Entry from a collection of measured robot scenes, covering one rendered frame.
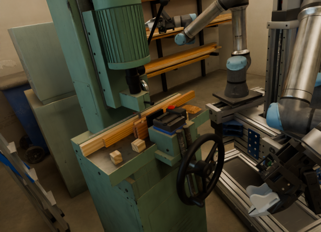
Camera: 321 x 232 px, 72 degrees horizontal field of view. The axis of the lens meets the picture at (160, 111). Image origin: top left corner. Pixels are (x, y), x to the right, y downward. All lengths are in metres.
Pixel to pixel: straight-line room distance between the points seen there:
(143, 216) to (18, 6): 2.74
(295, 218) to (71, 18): 1.54
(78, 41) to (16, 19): 2.18
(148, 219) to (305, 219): 0.92
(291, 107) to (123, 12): 0.61
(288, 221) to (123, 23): 1.35
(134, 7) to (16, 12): 2.44
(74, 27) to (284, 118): 0.84
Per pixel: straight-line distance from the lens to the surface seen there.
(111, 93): 1.02
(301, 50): 0.75
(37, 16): 3.22
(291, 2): 1.26
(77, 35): 1.04
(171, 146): 0.84
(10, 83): 2.59
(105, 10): 0.86
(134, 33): 0.86
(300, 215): 1.61
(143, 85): 1.12
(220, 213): 1.81
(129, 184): 0.91
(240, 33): 1.53
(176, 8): 4.14
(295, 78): 0.72
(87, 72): 1.06
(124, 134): 0.99
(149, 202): 1.02
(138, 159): 0.87
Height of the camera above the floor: 1.39
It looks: 25 degrees down
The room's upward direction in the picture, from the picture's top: 9 degrees counter-clockwise
